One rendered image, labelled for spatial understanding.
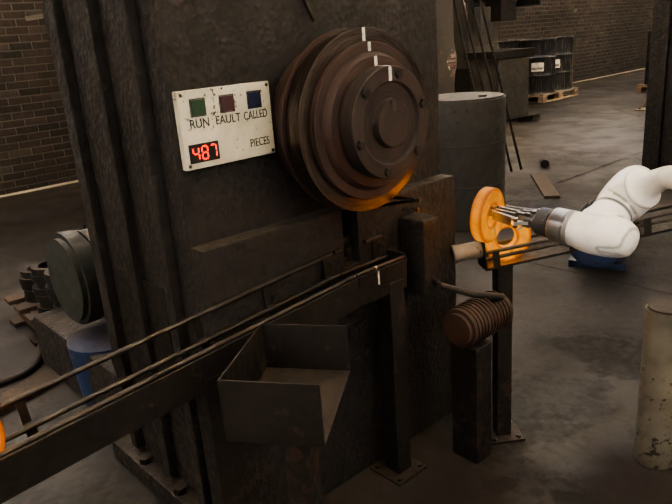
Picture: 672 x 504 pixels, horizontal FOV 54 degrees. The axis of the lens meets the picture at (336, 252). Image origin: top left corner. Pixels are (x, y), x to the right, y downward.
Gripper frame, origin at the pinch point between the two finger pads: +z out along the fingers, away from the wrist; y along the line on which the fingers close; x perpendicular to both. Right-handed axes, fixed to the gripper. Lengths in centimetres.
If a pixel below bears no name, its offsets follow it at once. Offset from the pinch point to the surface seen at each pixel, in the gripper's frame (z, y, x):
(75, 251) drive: 138, -66, -29
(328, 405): -13, -72, -24
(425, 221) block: 16.8, -6.5, -5.5
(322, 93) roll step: 17, -44, 35
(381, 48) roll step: 18, -23, 44
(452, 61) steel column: 271, 330, 7
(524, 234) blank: 0.9, 21.6, -13.2
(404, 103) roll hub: 11.6, -21.6, 30.8
